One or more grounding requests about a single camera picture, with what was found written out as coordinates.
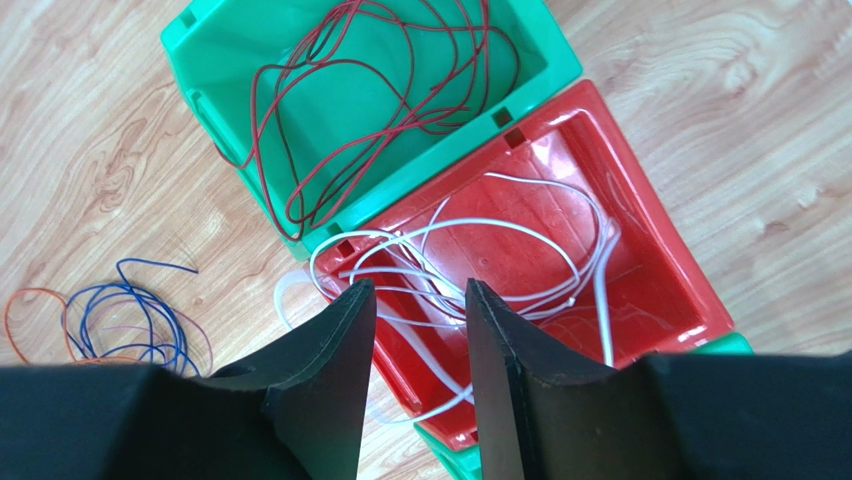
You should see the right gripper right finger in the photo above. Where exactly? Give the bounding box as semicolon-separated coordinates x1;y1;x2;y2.
466;280;851;479

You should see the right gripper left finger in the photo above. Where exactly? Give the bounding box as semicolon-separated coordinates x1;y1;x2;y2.
1;280;377;479

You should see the white cable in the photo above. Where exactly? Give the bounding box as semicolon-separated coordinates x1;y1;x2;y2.
274;172;623;425

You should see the dark red cable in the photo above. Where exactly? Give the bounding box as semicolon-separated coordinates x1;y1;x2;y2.
216;0;521;242

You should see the near green plastic bin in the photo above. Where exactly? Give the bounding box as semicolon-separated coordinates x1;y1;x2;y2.
414;332;754;480

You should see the green plastic bin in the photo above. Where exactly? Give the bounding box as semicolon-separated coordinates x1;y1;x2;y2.
414;332;754;480
161;1;582;260

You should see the red plastic bin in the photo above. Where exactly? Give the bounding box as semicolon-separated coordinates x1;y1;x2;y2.
315;80;734;451

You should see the far green plastic bin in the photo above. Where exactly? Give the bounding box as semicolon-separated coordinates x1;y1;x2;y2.
161;1;582;260

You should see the blue cable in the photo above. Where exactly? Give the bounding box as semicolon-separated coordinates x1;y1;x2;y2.
61;258;201;378

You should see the orange cable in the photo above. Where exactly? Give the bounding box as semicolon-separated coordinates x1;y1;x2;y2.
3;288;144;365

